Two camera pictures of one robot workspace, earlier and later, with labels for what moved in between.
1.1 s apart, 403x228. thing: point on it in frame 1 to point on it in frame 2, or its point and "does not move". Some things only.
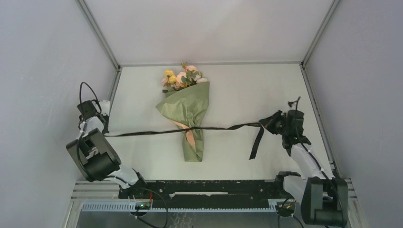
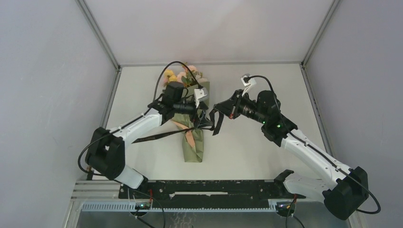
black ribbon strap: x=260 y=127 to x=216 y=118
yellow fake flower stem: x=172 y=79 does not move
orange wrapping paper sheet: x=187 y=107 does not move
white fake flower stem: x=199 y=80 does not move
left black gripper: x=106 y=130 to x=193 y=116
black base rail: x=205 y=194 does not move
